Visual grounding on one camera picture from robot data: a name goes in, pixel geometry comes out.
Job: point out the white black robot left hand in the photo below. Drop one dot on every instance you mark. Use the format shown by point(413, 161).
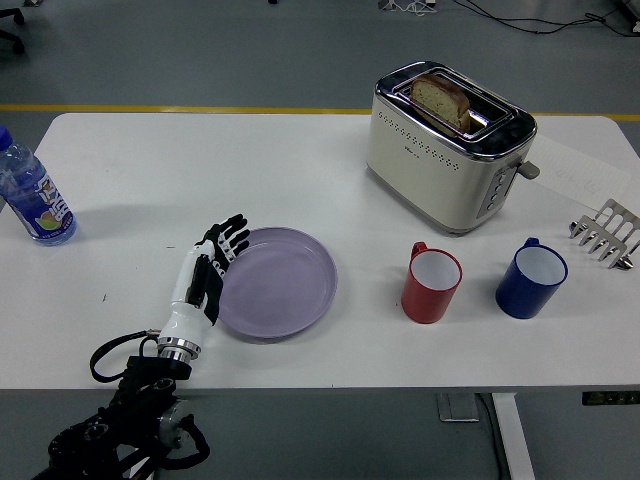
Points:
point(205, 295)

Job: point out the lilac round plate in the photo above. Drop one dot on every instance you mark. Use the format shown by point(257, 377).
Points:
point(280, 285)

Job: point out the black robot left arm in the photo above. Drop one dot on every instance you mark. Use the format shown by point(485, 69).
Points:
point(130, 415)

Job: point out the clear blue-label water bottle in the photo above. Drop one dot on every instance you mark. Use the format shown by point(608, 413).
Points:
point(30, 192)

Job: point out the red mug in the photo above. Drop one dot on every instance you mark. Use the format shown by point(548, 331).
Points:
point(430, 282)

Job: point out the cream chrome toaster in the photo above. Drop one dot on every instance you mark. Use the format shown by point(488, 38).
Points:
point(440, 165)

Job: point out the brown bread slice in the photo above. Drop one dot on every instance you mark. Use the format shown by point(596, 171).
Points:
point(442, 100)

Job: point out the blue mug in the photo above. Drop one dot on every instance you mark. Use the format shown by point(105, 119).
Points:
point(531, 280)

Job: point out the black office chair base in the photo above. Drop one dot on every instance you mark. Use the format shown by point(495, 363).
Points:
point(11, 30)

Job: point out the white table leg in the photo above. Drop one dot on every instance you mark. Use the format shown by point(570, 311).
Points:
point(515, 435)

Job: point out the white paper sheet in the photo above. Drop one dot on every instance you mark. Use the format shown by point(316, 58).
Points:
point(580, 170)

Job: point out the silver metal toast rack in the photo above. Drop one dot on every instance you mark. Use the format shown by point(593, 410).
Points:
point(607, 232)

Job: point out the black table control panel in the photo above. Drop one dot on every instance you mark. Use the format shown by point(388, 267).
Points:
point(611, 398)

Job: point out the grey under-table bracket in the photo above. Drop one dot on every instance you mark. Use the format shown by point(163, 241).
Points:
point(457, 406)

